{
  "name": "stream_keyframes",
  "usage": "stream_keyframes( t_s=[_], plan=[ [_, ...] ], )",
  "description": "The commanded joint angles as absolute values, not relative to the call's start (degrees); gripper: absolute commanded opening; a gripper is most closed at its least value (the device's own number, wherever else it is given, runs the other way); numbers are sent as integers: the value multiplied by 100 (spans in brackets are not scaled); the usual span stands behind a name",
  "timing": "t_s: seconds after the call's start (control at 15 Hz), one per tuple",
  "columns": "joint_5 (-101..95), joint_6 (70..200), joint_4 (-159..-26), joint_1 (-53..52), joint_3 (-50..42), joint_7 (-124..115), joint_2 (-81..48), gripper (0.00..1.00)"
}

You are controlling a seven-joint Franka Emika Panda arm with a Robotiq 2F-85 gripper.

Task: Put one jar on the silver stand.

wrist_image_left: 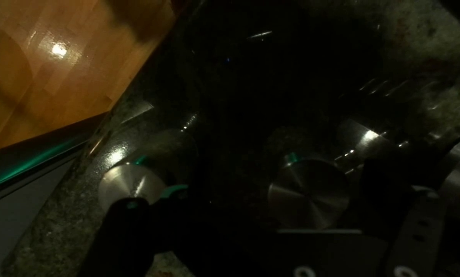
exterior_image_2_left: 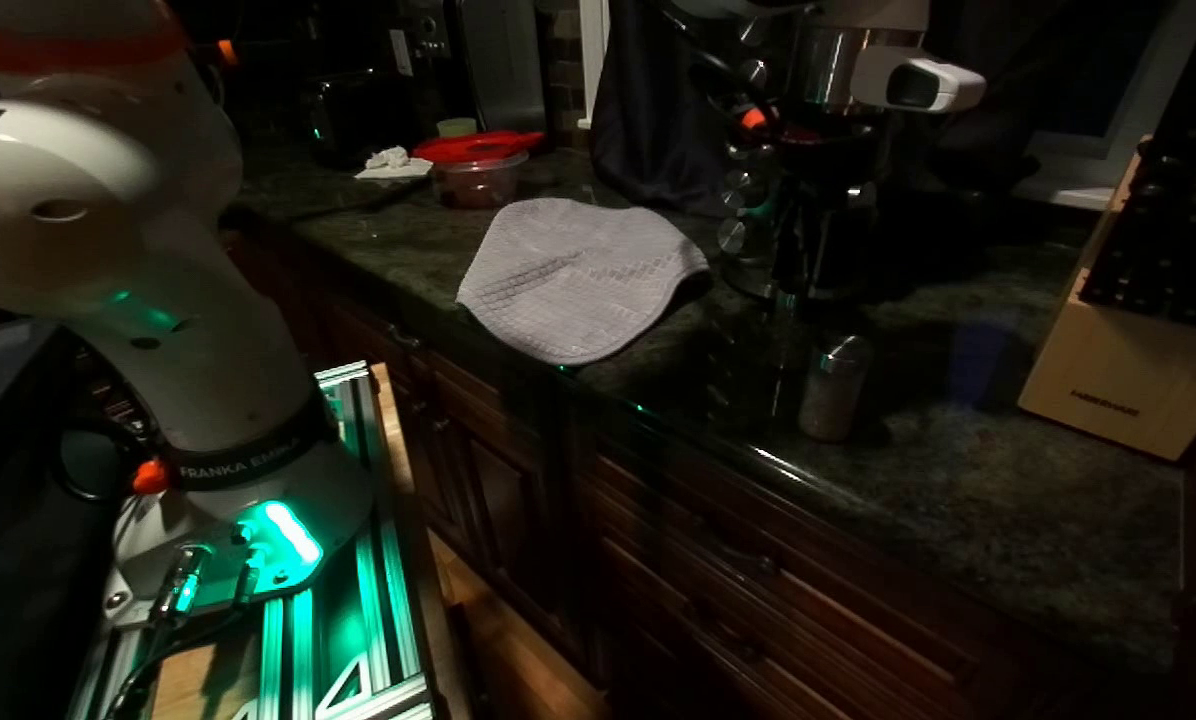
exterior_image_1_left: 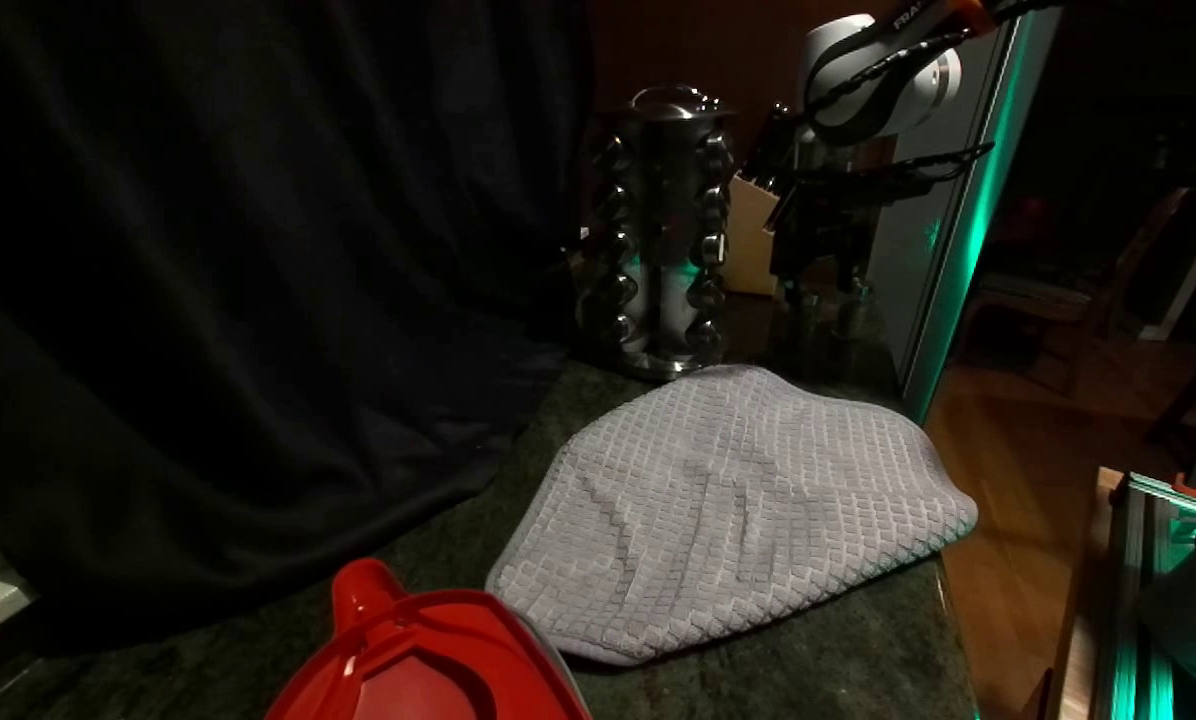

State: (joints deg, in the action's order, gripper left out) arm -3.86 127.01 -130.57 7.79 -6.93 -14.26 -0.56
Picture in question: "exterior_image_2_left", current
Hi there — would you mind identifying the black coffee machine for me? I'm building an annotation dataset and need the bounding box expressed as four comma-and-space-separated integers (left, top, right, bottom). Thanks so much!
273, 0, 427, 174

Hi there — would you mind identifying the white window frame post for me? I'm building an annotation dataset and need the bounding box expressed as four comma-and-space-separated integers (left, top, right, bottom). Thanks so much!
572, 0, 615, 137

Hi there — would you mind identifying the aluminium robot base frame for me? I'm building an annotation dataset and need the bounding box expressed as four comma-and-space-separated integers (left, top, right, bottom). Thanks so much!
68, 355, 442, 720

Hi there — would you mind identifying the wooden knife block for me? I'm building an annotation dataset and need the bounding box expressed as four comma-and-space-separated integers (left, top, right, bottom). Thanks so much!
1014, 133, 1196, 466

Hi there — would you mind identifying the gray upright panel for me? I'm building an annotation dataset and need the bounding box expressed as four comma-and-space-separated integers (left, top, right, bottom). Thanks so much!
450, 0, 553, 137

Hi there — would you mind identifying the white crumpled napkin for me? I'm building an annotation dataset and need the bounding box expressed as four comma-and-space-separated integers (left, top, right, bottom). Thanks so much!
347, 139, 439, 189

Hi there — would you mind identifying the wooden plank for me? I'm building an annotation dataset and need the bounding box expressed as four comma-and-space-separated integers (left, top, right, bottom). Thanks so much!
365, 362, 475, 720

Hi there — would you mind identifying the orange round button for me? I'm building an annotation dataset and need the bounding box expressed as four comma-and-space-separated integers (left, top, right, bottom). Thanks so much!
129, 451, 174, 500

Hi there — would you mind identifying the white window sill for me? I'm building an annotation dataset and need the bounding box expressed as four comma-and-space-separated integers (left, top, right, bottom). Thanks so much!
1013, 130, 1140, 221

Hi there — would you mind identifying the red lidded food container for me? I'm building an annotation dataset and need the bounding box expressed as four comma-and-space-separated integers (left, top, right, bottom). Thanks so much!
411, 124, 553, 214

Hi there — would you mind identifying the dark wooden cabinet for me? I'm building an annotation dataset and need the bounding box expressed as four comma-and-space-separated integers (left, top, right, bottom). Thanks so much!
220, 225, 1189, 720

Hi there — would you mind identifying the black curtain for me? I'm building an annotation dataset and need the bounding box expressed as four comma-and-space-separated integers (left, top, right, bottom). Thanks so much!
588, 0, 746, 204

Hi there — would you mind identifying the gray waffle dish cloth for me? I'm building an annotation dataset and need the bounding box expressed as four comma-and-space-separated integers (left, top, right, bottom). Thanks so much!
450, 193, 714, 374

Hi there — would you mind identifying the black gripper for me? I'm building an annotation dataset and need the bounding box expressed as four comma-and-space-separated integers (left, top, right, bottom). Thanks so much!
756, 114, 897, 351

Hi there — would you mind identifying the spice jar with silver lid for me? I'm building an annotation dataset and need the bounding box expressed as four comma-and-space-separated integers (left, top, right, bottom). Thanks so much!
794, 330, 880, 445

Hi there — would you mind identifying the small blue glass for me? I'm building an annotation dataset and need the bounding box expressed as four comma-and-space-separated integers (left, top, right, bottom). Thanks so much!
944, 316, 1024, 412

